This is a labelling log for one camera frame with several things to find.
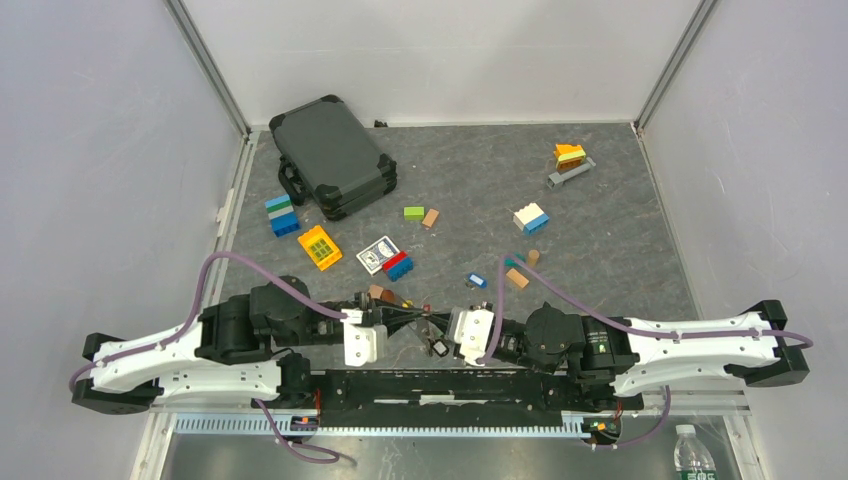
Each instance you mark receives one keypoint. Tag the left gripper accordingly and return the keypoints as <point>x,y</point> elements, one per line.
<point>392,315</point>

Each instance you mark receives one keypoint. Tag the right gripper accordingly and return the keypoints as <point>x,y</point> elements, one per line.
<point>441,321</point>

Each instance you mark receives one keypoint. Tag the metal keyring plate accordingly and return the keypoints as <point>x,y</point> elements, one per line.
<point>426,333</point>

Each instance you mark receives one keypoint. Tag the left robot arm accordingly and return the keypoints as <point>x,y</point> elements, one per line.
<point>242,350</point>

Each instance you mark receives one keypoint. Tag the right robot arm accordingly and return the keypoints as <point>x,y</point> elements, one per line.
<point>626,355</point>

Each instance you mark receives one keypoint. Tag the black key fob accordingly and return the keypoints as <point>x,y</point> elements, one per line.
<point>440,348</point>

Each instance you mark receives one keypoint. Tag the light wooden block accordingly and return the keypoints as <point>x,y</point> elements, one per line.
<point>375,292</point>

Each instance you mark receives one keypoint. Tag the blue key tag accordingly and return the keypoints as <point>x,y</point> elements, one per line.
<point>474,280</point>

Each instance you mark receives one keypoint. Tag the red blue lego block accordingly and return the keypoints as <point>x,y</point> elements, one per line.
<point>398,266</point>

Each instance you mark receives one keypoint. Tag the playing card box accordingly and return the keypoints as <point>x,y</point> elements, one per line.
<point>374,256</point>

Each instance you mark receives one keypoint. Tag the orange wooden block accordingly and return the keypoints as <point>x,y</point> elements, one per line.
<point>516,278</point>

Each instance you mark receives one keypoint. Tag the yellow lego plate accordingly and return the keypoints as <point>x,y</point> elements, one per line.
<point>320,247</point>

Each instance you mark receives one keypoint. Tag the tan wooden block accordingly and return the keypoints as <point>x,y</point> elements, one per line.
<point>430,218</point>

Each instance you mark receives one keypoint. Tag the green lego brick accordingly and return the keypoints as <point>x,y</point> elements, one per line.
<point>414,213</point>

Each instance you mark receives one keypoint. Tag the tan wooden cylinder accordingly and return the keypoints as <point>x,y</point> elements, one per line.
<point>533,257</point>

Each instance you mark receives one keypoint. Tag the white blue lego block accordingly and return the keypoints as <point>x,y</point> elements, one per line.
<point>530,219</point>

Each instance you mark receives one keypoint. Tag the blue green white lego stack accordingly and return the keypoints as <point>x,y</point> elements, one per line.
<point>282,217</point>

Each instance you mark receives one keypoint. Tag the black hard case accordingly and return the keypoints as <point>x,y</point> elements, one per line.
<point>326,154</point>

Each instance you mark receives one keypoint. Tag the grey lego piece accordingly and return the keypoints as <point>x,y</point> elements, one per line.
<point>557,179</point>

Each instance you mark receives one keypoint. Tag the plastic water bottle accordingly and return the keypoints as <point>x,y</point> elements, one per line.
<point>692,459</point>

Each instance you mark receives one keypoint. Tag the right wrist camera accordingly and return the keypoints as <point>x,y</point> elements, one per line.
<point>470,330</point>

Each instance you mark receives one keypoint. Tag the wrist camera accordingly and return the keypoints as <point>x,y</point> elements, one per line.
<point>470,330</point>
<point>362,344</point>

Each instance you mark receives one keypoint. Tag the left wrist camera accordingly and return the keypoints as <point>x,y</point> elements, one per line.
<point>362,344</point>

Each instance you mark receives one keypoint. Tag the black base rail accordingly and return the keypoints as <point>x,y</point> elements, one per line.
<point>442,398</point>

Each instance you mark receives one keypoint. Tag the white cable duct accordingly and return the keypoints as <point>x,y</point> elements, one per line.
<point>257,424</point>

